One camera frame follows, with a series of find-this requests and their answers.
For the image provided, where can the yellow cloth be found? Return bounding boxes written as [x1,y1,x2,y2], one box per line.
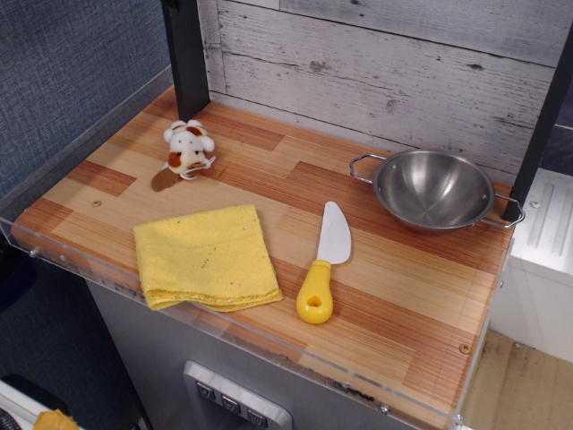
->
[133,204,283,312]

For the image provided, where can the white brown stuffed animal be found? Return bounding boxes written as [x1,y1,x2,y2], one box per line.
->
[151,119,216,192]

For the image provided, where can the stainless steel wok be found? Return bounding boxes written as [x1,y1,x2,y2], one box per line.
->
[349,149,526,233]

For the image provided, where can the grey toy fridge cabinet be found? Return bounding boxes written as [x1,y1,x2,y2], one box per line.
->
[86,280,435,430]

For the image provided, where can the silver dispenser button panel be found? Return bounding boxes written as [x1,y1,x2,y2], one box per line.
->
[183,360,293,429]

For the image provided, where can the yellow object bottom left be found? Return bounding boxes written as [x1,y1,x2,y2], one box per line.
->
[32,409,80,430]

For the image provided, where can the yellow handled toy knife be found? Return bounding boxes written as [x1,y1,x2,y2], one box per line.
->
[296,202,352,324]

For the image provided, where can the black left frame post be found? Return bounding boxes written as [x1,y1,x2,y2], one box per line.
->
[161,0,210,120]

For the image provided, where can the black frame post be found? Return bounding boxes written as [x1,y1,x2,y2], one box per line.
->
[161,0,210,120]
[501,0,573,223]

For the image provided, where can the black right frame post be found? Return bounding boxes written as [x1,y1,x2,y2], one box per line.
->
[501,0,573,223]

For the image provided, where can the clear acrylic guard rail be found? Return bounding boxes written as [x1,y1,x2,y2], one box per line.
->
[1,61,511,429]

